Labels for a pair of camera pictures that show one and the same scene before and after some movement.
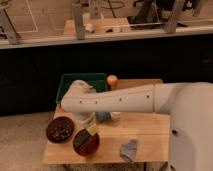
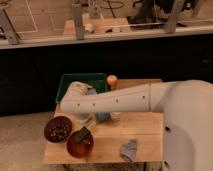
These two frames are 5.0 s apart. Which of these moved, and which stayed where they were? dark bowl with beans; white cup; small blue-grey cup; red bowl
Moved: red bowl
Stayed: dark bowl with beans; small blue-grey cup; white cup
